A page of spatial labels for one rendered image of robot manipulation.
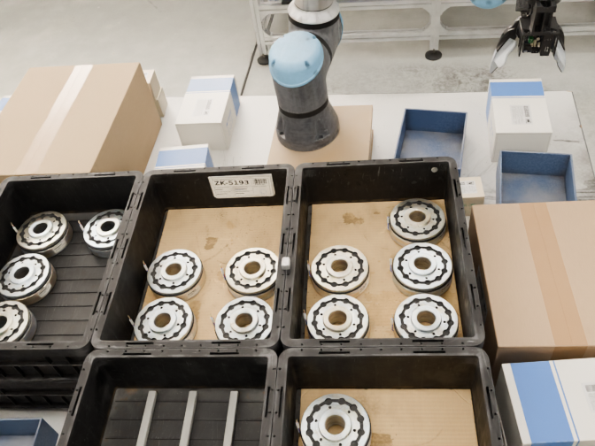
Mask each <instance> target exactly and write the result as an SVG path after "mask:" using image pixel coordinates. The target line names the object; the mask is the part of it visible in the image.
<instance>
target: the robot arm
mask: <svg viewBox="0 0 595 446"><path fill-rule="evenodd" d="M470 1H471V3H472V4H474V5H475V6H477V7H479V8H482V9H492V8H496V7H498V6H500V5H502V4H503V3H504V2H505V1H506V0H470ZM560 1H561V0H516V7H515V11H516V12H521V16H520V17H519V18H517V19H516V20H515V21H514V23H513V24H512V25H510V26H509V27H508V28H506V30H505V31H504V32H503V33H502V35H501V36H500V38H499V41H498V44H497V47H496V49H495V51H494V54H493V57H492V60H491V66H490V73H493V72H494V71H495V70H496V69H497V68H499V69H500V68H502V67H503V66H504V64H505V63H506V60H507V57H508V55H509V53H510V52H512V51H513V50H514V49H515V48H516V40H515V39H516V37H518V38H519V44H518V49H517V52H518V57H519V56H520V55H521V50H522V53H528V52H531V53H538V52H539V55H540V56H549V54H550V52H552V55H553V57H554V59H555V60H556V61H557V66H558V67H559V69H560V71H561V72H563V71H564V68H565V65H566V51H565V45H564V41H565V36H564V33H563V30H562V28H561V26H560V25H559V24H558V23H557V20H556V17H554V16H553V13H554V12H556V8H557V4H558V3H559V2H560ZM288 20H289V32H288V33H287V34H286V35H284V36H283V38H281V37H280V38H278V39H277V40H276V41H275V42H274V44H273V45H272V47H271V49H270V51H269V70H270V73H271V75H272V78H273V83H274V90H275V94H276V98H277V103H278V107H279V111H278V116H277V121H276V126H275V128H276V133H277V138H278V140H279V142H280V143H281V145H283V146H284V147H285V148H287V149H289V150H294V151H301V152H306V151H313V150H319V149H321V148H323V147H325V146H327V145H329V144H330V143H332V142H333V141H334V140H335V139H336V137H337V135H338V133H339V128H340V126H339V119H338V116H337V114H336V112H335V110H334V108H333V106H332V104H331V103H330V101H329V100H328V89H327V82H326V78H327V73H328V70H329V67H330V65H331V62H332V59H333V57H334V55H335V53H336V48H337V46H338V45H339V43H340V42H341V39H342V36H343V30H344V23H343V18H342V15H341V13H340V9H339V4H338V2H337V1H336V0H293V1H292V2H291V3H290V4H289V7H288Z"/></svg>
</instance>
